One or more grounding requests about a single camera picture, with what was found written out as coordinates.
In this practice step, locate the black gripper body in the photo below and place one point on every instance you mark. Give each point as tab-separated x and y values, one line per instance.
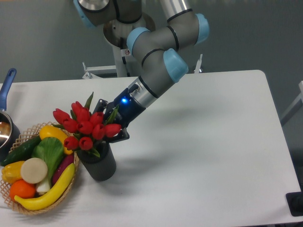
128	108

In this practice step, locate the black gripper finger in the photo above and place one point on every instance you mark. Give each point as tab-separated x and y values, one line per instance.
121	136
101	106

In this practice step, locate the red tulip bouquet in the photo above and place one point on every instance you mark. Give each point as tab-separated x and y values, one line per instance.
87	128

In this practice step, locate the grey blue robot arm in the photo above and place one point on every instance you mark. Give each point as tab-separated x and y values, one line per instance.
156	51

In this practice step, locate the dark grey ribbed vase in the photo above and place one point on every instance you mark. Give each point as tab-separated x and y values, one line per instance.
100	168

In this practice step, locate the yellow squash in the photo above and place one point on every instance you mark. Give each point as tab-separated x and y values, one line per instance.
51	131

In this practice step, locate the purple eggplant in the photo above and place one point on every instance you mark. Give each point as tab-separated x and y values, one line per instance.
62	166

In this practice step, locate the green bok choy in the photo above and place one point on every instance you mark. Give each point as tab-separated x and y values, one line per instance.
50	150

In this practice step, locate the woven wicker basket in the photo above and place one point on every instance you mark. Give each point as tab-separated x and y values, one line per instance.
5	187

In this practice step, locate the yellow banana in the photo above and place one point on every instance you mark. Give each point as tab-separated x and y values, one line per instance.
52	195

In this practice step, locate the green cucumber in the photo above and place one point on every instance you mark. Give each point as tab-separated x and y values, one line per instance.
22	152

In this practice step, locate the beige round disc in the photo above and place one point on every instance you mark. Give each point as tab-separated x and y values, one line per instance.
34	170

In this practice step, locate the yellow bell pepper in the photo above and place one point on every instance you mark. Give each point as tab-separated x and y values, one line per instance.
12	172

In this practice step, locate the orange fruit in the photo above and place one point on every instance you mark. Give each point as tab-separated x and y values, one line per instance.
22	189

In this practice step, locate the black device at table edge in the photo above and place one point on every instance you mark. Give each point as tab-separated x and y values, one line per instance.
295	203

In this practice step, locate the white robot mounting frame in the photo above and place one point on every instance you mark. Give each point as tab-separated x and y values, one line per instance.
110	71

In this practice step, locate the blue handled saucepan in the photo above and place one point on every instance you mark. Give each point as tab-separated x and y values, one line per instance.
9	132

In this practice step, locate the white frame at right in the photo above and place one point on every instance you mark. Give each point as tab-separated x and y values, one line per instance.
294	107

